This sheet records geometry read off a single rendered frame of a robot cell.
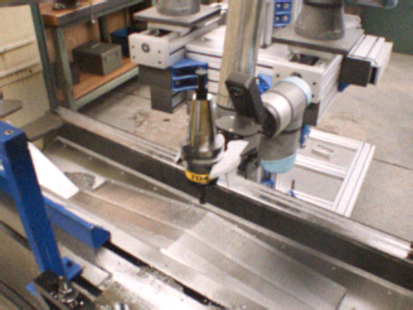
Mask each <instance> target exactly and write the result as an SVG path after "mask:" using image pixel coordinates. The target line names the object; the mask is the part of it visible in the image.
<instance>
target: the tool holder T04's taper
mask: <svg viewBox="0 0 413 310"><path fill-rule="evenodd" d="M186 142H187V143H188V144H189V146H192V147H194V148H197V149H207V148H210V147H212V146H215V144H216V143H218V133H217V129H216V124H215V115H214V110H213V101H212V97H211V95H210V94H208V97H207V99H197V98H196V97H195V94H194V95H193V96H192V105H191V110H190V115H189V125H188V130H187V135H186Z"/></svg>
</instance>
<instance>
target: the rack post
mask: <svg viewBox="0 0 413 310"><path fill-rule="evenodd" d="M0 161H1V163H2V166H3V168H4V173H5V175H6V179H7V181H8V185H9V187H10V190H11V193H12V197H13V198H14V202H15V204H16V206H17V210H18V215H19V217H20V219H21V222H22V224H23V229H24V230H25V233H26V236H27V238H28V242H29V244H30V249H31V251H32V254H33V255H34V258H35V262H36V264H37V266H38V270H39V272H40V273H41V274H42V273H43V272H44V270H46V269H47V268H49V269H50V270H51V271H52V272H54V273H56V275H58V276H59V277H61V276H66V278H67V279H68V281H71V280H72V279H74V278H75V277H76V276H77V275H79V273H81V271H83V267H81V266H80V265H78V263H76V262H74V261H73V260H72V259H70V258H69V257H68V256H63V258H62V257H61V252H60V250H59V247H58V243H57V241H56V239H55V234H54V231H53V226H52V224H51V221H50V216H49V214H48V209H47V208H46V205H45V200H44V198H43V193H42V191H41V185H40V182H39V177H38V175H37V173H36V168H35V166H34V161H33V159H32V155H31V153H30V149H29V148H27V149H24V150H23V151H21V152H19V153H18V154H15V155H14V156H11V157H10V158H7V157H6V156H3V155H2V154H0ZM26 289H27V291H29V292H30V293H31V294H32V295H34V296H35V297H36V298H38V296H37V294H36V291H35V289H34V286H33V283H30V284H29V285H27V286H26ZM38 299H39V298H38Z"/></svg>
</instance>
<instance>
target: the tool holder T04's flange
mask: <svg viewBox="0 0 413 310"><path fill-rule="evenodd" d="M186 135H187V132H186V133H184V134H183V135H182V136H181V138H180V147H181V159H182V160H183V161H186V160H187V159H188V160H189V161H191V162H192V166H194V167H210V166H213V165H215V164H218V163H219V162H220V161H222V159H223V157H224V138H223V136H222V135H221V134H219V135H218V143H216V144H215V146H212V147H210V148H207V149H197V148H194V147H192V146H189V144H188V143H187V142H186Z"/></svg>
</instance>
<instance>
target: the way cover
mask: <svg viewBox="0 0 413 310"><path fill-rule="evenodd" d="M77 191H78V192H76V193H75V194H74V195H72V196H71V197H69V198H68V200H70V201H71V202H74V204H76V205H79V206H80V207H81V208H83V209H84V210H87V211H88V212H89V213H92V214H94V215H96V216H97V217H99V218H102V219H103V220H104V221H107V222H108V223H110V224H111V225H112V226H115V227H117V228H118V229H120V230H122V231H123V232H125V233H129V234H130V235H132V236H134V237H135V238H136V239H138V240H139V241H141V242H144V243H145V244H148V245H149V246H152V247H153V248H155V249H157V250H159V251H160V252H162V253H163V254H166V255H167V256H170V257H172V258H173V259H175V260H177V261H180V262H181V263H183V264H185V266H187V267H190V268H192V269H195V271H197V272H199V273H202V274H203V275H205V274H206V275H205V276H207V277H208V278H210V279H211V278H212V280H214V281H216V282H219V284H222V285H224V286H227V288H230V289H232V290H233V291H235V292H238V293H239V294H241V295H243V296H246V297H247V298H249V299H251V300H253V301H255V302H257V303H258V304H261V305H262V306H264V307H266V308H269V309H270V310H339V308H340V306H341V305H342V302H343V301H344V299H345V296H346V295H347V291H348V289H346V288H343V287H342V286H340V285H339V284H336V283H335V282H333V281H331V280H330V279H328V278H326V277H324V276H323V275H321V274H319V273H317V272H316V271H313V270H312V269H311V268H309V267H306V266H304V265H303V264H302V263H300V262H298V261H296V260H295V259H293V258H291V257H289V256H287V255H284V253H281V252H280V251H277V249H276V248H273V247H272V246H270V245H268V244H266V243H264V242H262V241H261V240H258V239H257V238H254V237H253V236H252V235H250V234H249V233H247V232H245V231H243V233H242V230H241V229H240V228H238V227H236V226H234V225H233V224H231V223H230V224H229V222H227V221H225V220H223V219H222V221H221V220H220V219H221V217H219V216H217V215H215V214H213V213H212V212H210V211H206V212H205V211H204V209H199V208H197V207H195V206H189V205H188V204H184V203H182V202H180V201H179V202H178V201H177V202H176V200H173V199H171V198H166V197H164V196H159V195H157V194H155V193H150V192H148V191H147V190H143V189H140V188H137V187H133V186H131V185H126V184H124V183H122V182H118V181H116V180H113V179H109V178H108V179H106V180H105V181H104V182H103V183H102V184H100V185H98V186H97V187H96V188H93V190H91V191H86V190H85V189H82V188H80V190H77ZM181 203H182V204H181ZM179 205H181V206H179ZM185 206H186V207H187V208H188V207H189V209H187V208H186V207H185ZM176 207H177V208H176ZM181 207H183V208H182V209H180V208H181ZM176 209H177V210H176ZM166 210H167V211H166ZM175 210H176V212H175ZM189 210H190V211H189ZM191 210H192V213H191ZM198 210H200V211H198ZM196 211H197V212H196ZM201 211H202V212H201ZM163 212H164V213H163ZM171 212H172V213H171ZM188 212H189V213H188ZM198 212H199V213H198ZM209 212H210V213H209ZM208 214H210V215H211V216H210V215H208ZM151 216H152V217H151ZM184 216H185V217H184ZM204 217H206V218H204ZM209 217H210V218H209ZM188 218H189V219H188ZM212 218H213V219H212ZM211 219H212V220H211ZM211 221H212V222H211ZM213 221H215V222H213ZM216 221H218V222H216ZM209 222H211V223H209ZM222 222H223V223H222ZM220 223H222V224H220ZM158 224H159V225H158ZM190 224H191V225H190ZM224 224H225V225H224ZM226 227H227V228H226ZM231 227H232V228H233V229H232V228H231ZM235 227H236V228H235ZM230 228H231V230H230V231H229V232H228V231H225V229H230ZM234 229H235V230H234ZM140 233H141V234H140ZM211 234H212V235H211ZM150 235H151V236H150ZM139 236H140V237H139ZM199 237H200V238H199ZM252 237H253V238H252ZM202 239H203V240H202ZM237 239H238V240H237ZM224 240H225V241H224ZM188 241H189V242H188ZM233 242H234V244H233ZM242 243H245V244H242ZM236 244H237V245H236ZM165 246H166V247H165ZM227 247H228V248H227ZM165 250H167V251H165ZM223 251H224V252H223ZM184 262H185V263H184ZM186 263H187V264H186ZM209 273H210V274H209ZM213 273H215V274H213Z"/></svg>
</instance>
